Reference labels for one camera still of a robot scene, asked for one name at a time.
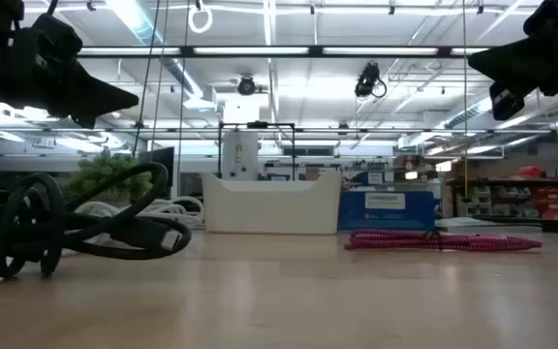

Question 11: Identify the white hanging cable loop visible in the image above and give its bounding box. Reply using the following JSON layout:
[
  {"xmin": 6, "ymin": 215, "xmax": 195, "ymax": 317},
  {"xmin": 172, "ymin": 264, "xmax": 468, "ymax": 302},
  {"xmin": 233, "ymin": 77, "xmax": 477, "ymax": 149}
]
[{"xmin": 187, "ymin": 3, "xmax": 214, "ymax": 35}]

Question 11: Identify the black hanging camera with cable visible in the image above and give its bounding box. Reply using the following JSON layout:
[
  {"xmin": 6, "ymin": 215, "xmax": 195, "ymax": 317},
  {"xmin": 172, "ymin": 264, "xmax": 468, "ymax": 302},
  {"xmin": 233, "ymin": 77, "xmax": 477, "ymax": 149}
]
[{"xmin": 354, "ymin": 61, "xmax": 388, "ymax": 100}]

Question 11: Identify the black metal frame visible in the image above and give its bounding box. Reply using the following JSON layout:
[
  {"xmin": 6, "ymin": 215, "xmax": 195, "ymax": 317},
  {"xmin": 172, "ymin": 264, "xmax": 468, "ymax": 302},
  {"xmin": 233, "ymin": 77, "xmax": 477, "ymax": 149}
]
[{"xmin": 217, "ymin": 120, "xmax": 297, "ymax": 182}]

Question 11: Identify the black monitor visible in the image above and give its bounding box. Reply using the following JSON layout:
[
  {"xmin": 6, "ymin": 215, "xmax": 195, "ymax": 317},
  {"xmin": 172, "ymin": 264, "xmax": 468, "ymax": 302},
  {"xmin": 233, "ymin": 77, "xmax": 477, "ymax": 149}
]
[{"xmin": 137, "ymin": 145, "xmax": 176, "ymax": 188}]

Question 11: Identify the white cylindrical tank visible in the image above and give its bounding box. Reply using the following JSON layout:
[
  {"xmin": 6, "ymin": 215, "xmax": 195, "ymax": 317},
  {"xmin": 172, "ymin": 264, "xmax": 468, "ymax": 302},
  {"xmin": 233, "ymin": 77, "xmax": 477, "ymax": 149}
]
[{"xmin": 221, "ymin": 131, "xmax": 261, "ymax": 182}]

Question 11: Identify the round black ceiling camera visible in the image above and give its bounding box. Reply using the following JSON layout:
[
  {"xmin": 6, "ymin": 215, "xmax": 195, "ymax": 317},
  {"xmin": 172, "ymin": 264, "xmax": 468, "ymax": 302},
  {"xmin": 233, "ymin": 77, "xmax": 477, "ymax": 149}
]
[{"xmin": 236, "ymin": 74, "xmax": 258, "ymax": 97}]

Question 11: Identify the white plastic bin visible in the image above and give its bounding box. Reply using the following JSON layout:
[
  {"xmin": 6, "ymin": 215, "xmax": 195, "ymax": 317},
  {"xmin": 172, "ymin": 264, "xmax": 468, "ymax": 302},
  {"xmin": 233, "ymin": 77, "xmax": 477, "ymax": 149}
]
[{"xmin": 201, "ymin": 169, "xmax": 344, "ymax": 237}]

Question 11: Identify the green potted plant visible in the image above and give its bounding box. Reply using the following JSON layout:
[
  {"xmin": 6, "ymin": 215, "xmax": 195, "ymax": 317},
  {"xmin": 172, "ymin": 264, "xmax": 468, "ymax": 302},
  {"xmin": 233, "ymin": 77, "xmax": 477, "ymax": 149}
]
[{"xmin": 62, "ymin": 148, "xmax": 155, "ymax": 206}]

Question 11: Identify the yellow vertical pole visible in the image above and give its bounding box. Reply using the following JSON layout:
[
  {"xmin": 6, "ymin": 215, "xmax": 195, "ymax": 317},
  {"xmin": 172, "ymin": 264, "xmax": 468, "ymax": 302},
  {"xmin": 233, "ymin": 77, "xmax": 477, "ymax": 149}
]
[{"xmin": 461, "ymin": 0, "xmax": 470, "ymax": 199}]

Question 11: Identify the pink braided USB-C cable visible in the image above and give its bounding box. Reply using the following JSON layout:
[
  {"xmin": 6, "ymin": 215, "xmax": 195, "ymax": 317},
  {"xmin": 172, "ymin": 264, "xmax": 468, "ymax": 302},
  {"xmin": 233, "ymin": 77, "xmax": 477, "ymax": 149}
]
[{"xmin": 344, "ymin": 228, "xmax": 544, "ymax": 253}]

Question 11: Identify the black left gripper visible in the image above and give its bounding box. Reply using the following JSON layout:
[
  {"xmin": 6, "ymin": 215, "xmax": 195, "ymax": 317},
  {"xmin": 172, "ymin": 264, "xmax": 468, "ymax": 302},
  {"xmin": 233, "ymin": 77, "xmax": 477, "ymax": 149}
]
[{"xmin": 0, "ymin": 13, "xmax": 140, "ymax": 130}]

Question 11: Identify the shelf with red bins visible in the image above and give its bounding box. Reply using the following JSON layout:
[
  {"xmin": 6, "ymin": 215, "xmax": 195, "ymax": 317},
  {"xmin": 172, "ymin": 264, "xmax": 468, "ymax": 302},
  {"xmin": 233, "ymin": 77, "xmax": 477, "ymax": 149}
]
[{"xmin": 445, "ymin": 165, "xmax": 558, "ymax": 223}]

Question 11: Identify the black USB-C cable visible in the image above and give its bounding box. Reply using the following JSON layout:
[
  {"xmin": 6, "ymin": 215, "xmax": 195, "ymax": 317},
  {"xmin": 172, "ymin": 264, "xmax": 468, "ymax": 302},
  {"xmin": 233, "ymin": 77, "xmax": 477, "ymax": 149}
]
[{"xmin": 0, "ymin": 161, "xmax": 194, "ymax": 280}]

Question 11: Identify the blue box with white label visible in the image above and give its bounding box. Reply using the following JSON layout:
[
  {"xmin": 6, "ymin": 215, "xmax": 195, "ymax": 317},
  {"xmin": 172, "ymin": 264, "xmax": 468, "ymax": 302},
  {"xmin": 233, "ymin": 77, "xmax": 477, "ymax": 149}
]
[{"xmin": 337, "ymin": 189, "xmax": 438, "ymax": 232}]

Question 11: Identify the black frame bar with lights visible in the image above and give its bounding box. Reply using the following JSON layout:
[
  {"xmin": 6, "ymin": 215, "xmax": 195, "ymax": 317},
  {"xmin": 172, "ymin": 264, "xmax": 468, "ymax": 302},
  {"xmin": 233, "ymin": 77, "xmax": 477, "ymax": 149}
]
[{"xmin": 76, "ymin": 45, "xmax": 494, "ymax": 59}]

